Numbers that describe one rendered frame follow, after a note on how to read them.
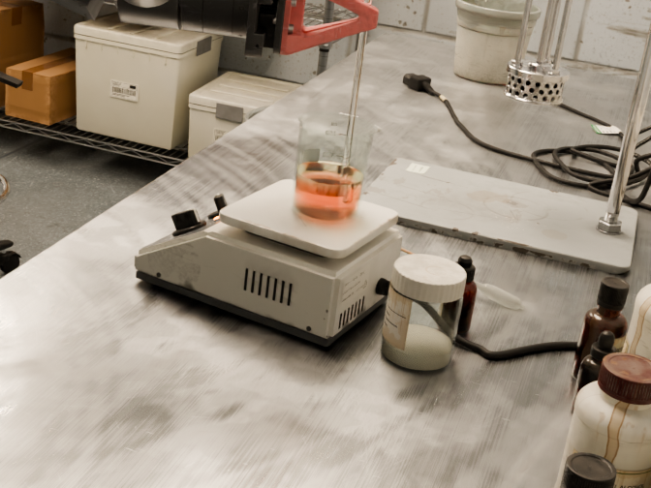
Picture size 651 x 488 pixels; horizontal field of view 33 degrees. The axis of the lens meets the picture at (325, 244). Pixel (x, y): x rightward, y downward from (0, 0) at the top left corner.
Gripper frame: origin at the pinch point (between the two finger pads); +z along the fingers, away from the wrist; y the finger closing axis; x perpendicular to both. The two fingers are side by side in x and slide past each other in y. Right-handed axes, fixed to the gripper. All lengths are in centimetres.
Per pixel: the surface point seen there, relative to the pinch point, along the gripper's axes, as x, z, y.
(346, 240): 16.9, 0.6, -6.0
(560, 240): 24.6, 24.3, 20.1
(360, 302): 23.0, 2.6, -4.4
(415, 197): 24.7, 9.1, 28.1
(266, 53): 63, -21, 251
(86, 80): 71, -71, 224
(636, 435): 17.9, 19.1, -29.2
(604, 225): 23.8, 29.7, 24.2
